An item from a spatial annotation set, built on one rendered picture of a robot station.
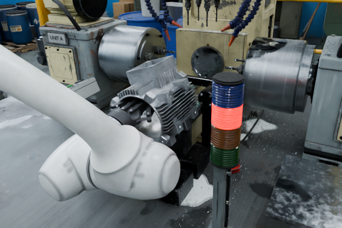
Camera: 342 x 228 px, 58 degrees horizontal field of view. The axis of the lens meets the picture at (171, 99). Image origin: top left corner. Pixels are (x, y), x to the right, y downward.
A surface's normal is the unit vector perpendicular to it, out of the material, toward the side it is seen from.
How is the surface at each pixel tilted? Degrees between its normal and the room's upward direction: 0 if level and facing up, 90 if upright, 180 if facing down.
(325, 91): 90
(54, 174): 42
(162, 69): 72
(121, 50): 62
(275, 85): 84
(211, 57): 90
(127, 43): 51
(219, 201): 90
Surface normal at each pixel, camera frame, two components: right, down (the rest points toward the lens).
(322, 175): -0.03, -0.91
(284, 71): -0.44, -0.03
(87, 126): 0.30, 0.19
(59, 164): -0.04, -0.57
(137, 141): 0.26, -0.69
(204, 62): -0.47, 0.38
